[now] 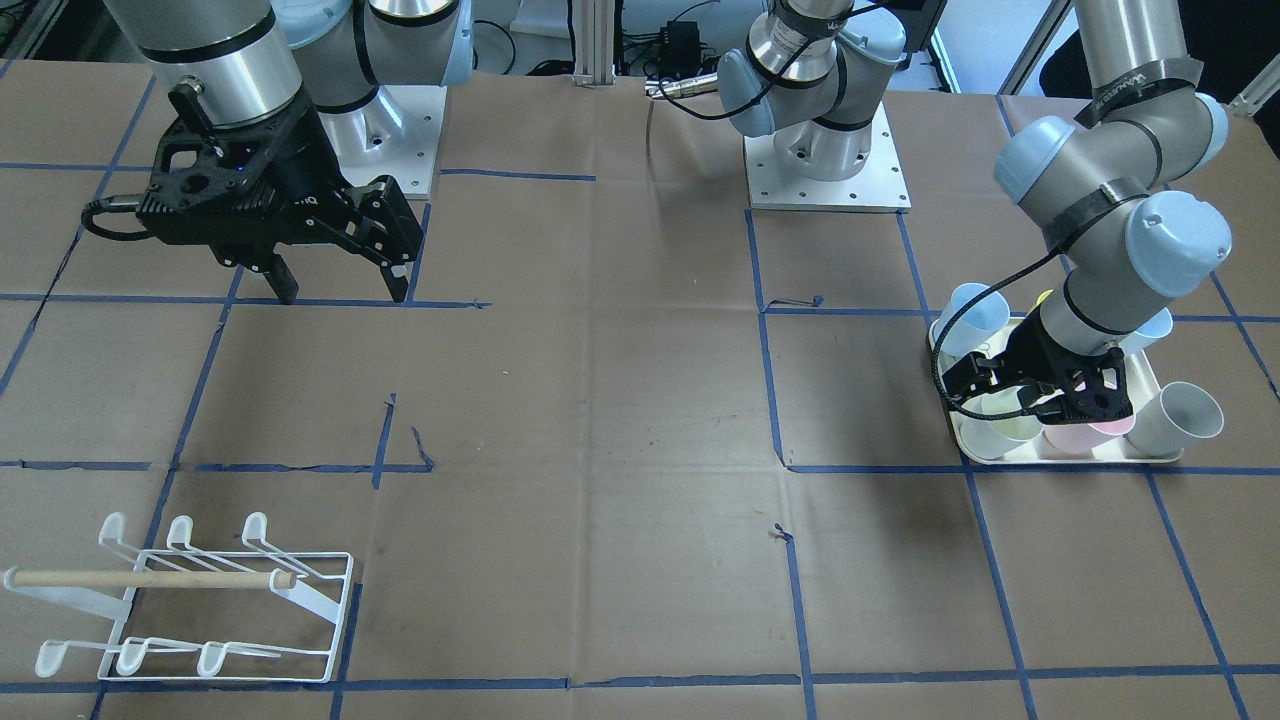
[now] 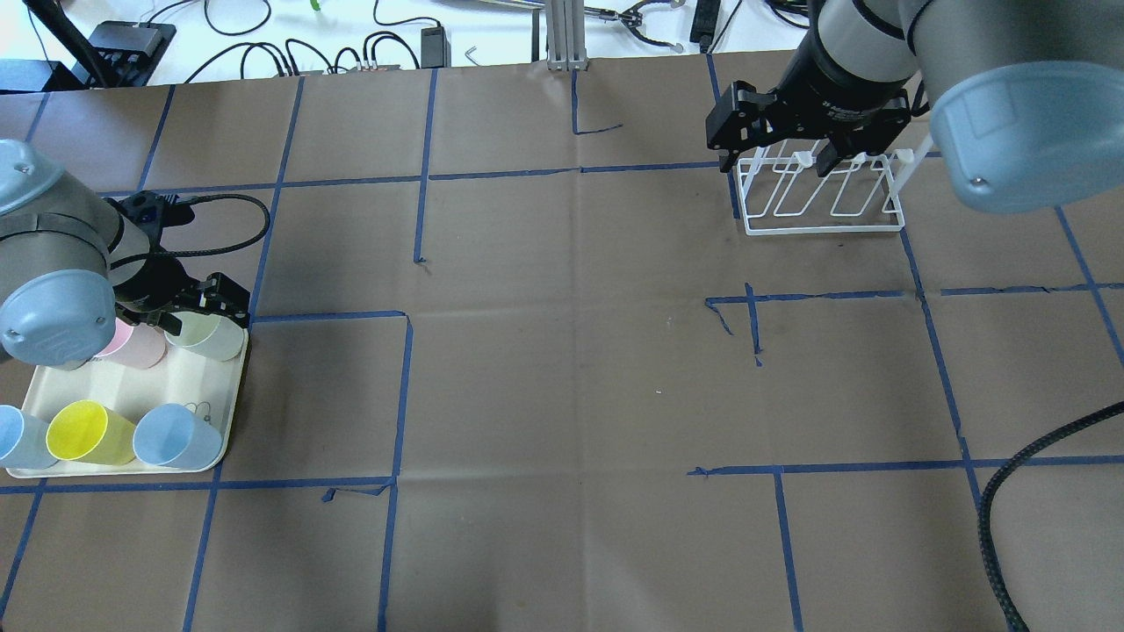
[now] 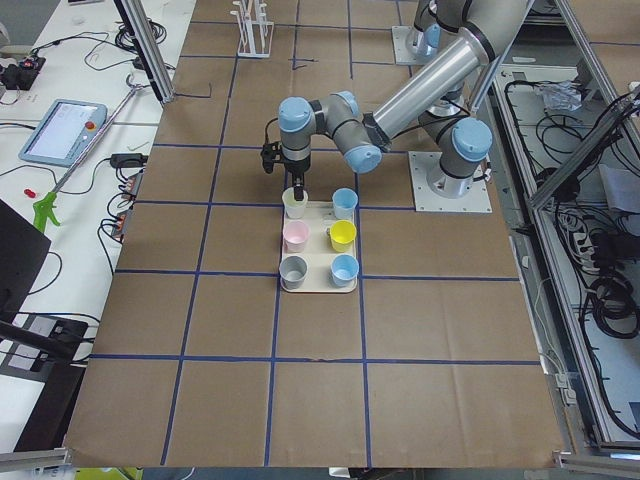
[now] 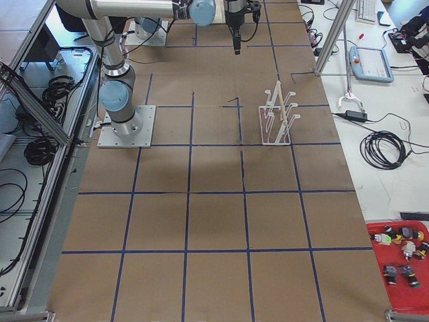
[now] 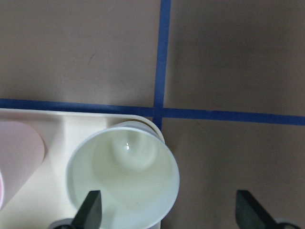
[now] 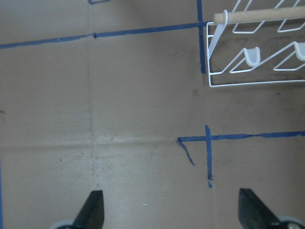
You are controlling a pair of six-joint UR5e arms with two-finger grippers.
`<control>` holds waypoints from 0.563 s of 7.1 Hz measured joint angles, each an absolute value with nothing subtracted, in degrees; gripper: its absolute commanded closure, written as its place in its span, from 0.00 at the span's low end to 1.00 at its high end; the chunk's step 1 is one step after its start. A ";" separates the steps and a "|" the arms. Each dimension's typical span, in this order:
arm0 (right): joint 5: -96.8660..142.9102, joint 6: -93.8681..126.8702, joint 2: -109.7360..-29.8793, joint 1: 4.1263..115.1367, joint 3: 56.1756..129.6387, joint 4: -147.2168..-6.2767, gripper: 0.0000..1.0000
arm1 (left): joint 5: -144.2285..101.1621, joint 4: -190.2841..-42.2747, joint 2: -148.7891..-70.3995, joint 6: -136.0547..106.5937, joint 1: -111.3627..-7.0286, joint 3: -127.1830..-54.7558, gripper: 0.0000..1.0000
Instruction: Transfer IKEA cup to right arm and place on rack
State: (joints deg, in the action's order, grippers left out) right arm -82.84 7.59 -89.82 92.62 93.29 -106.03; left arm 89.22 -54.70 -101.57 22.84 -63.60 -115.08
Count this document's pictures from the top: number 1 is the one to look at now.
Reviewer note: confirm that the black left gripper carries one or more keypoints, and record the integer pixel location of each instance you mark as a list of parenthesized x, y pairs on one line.
[(1034, 353)]

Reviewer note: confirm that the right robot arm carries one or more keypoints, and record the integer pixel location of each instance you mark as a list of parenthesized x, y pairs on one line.
[(248, 57)]

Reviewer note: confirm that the light blue cup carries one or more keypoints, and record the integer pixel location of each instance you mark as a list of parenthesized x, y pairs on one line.
[(1155, 329), (974, 328)]

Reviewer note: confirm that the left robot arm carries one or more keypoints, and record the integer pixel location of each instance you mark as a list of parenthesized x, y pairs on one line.
[(1095, 186)]

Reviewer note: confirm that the pink cup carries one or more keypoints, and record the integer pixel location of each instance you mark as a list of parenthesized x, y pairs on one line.
[(1076, 439)]

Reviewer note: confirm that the aluminium frame post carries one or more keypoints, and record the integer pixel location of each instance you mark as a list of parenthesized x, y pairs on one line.
[(593, 40)]

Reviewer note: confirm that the cream plastic tray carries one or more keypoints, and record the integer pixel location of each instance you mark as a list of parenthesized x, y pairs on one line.
[(1141, 384)]

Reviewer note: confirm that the white wire cup rack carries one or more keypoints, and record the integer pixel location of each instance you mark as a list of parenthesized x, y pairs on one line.
[(256, 614)]

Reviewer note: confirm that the black power adapter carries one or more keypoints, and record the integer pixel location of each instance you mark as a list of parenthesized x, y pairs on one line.
[(679, 43)]

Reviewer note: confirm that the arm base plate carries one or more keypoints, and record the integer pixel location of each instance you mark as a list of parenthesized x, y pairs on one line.
[(813, 168), (396, 134)]

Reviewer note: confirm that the grey cup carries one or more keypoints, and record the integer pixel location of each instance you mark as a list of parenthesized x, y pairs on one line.
[(1179, 416)]

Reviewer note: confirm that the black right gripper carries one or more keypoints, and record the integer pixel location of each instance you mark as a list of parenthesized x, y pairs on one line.
[(298, 168)]

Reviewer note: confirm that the white ikea cup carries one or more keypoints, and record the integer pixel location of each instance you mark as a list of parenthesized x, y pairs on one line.
[(987, 440)]

